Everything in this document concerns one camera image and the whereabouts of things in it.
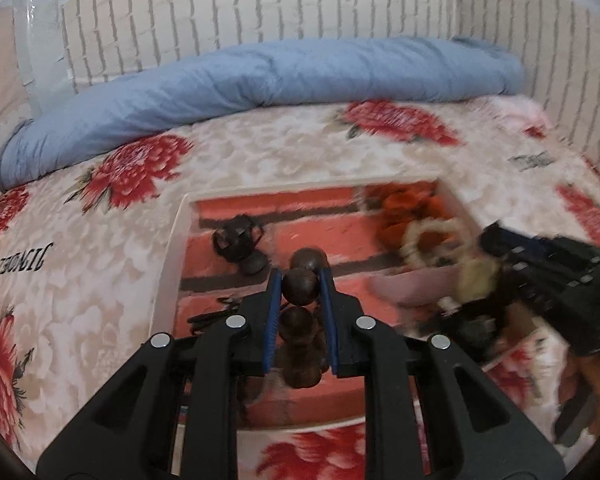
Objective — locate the orange scrunchie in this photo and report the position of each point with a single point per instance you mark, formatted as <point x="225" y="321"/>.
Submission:
<point x="400" y="210"/>

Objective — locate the cream scrunchie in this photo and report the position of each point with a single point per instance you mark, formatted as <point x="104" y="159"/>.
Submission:
<point x="415" y="240"/>

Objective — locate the blue quilt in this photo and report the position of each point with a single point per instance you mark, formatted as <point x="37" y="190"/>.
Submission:
<point x="230" y="85"/>

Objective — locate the large black hair claw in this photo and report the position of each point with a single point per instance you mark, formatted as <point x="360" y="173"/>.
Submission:
<point x="472" y="332"/>

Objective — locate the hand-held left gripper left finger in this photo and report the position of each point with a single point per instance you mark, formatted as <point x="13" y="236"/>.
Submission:
<point x="274" y="310"/>

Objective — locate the translucent plastic container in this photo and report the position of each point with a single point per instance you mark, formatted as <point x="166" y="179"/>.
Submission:
<point x="35" y="35"/>

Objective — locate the white tray with brick pattern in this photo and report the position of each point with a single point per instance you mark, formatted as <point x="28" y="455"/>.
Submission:
<point x="320" y="220"/>

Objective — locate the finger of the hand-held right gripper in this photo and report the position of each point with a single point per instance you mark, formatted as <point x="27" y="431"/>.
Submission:
<point x="540" y="285"/>
<point x="525" y="245"/>

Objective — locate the small black claw clip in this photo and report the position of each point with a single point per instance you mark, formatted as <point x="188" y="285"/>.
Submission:
<point x="235" y="245"/>

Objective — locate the floral printed blanket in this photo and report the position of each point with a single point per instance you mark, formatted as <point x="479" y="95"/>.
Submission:
<point x="105" y="270"/>

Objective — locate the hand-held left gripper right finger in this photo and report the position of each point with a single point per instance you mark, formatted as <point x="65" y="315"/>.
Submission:
<point x="330" y="320"/>

